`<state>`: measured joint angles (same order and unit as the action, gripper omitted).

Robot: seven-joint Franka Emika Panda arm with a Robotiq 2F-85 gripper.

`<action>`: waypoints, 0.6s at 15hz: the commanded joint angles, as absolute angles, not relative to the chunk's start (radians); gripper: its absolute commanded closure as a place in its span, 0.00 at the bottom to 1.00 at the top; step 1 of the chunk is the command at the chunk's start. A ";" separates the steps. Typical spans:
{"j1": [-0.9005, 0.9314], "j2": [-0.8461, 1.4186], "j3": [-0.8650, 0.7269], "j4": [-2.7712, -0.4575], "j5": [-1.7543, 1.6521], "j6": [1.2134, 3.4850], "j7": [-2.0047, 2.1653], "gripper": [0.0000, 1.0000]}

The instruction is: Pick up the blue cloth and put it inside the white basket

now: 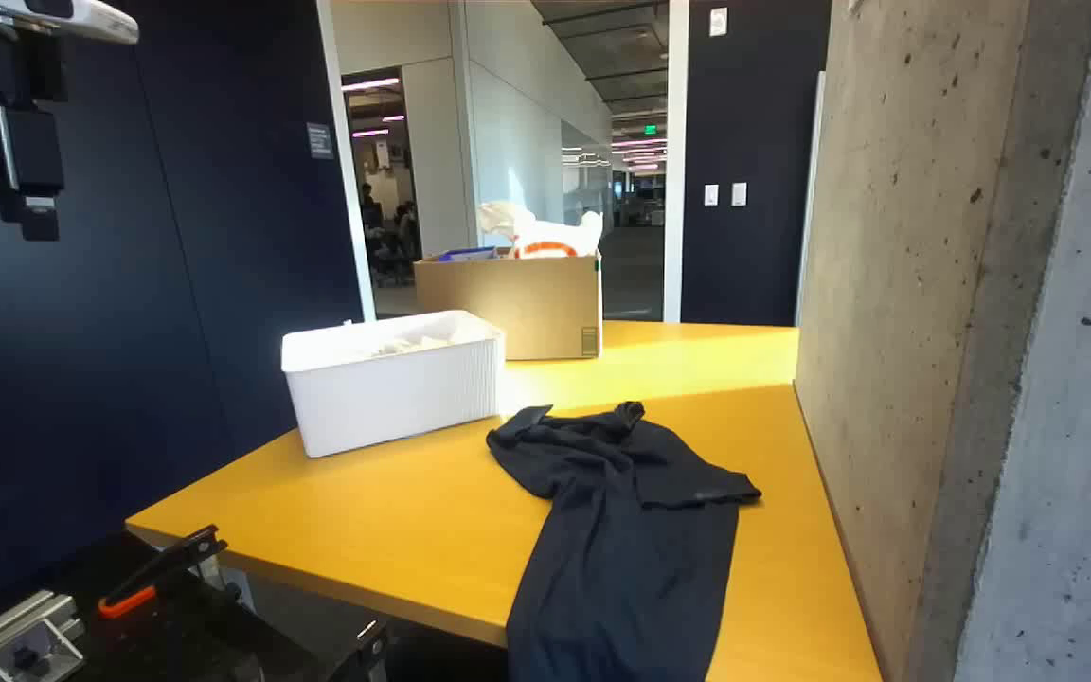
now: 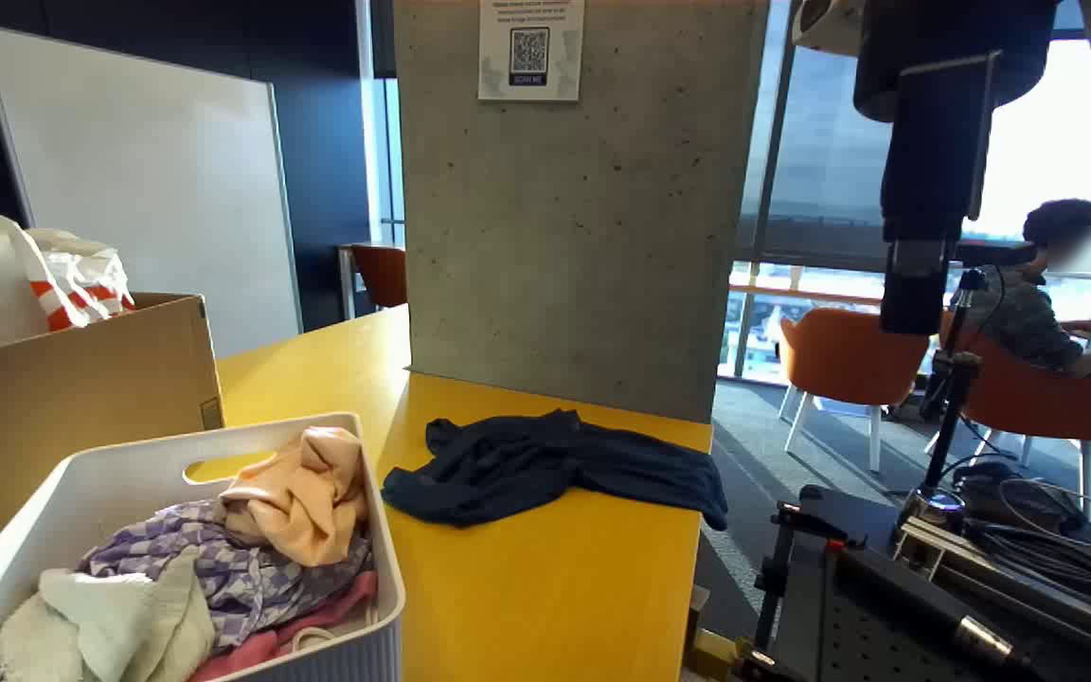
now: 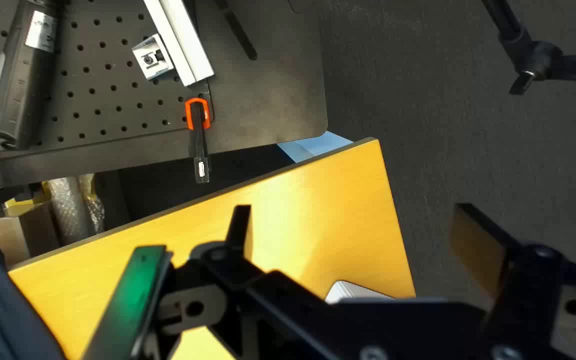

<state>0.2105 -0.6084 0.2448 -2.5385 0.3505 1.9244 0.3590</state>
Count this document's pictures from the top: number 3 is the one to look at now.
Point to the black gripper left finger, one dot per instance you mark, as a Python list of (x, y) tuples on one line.
[(128, 302)]

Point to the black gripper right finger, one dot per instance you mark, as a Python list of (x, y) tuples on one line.
[(478, 243)]

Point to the dark blue cloth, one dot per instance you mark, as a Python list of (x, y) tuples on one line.
[(0, 313)]

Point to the small cardboard box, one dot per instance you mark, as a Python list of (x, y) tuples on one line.
[(20, 232)]

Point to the black perforated breadboard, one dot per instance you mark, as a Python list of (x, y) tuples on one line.
[(101, 100)]

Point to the black slim bar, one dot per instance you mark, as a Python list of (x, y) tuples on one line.
[(241, 37)]

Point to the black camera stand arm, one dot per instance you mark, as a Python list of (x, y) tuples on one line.
[(534, 56)]

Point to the black cylindrical post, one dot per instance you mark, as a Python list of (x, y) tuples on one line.
[(20, 86)]

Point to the silver corner bracket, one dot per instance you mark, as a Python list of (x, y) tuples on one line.
[(150, 58)]

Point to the aluminium extrusion rail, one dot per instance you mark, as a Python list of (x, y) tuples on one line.
[(180, 40)]

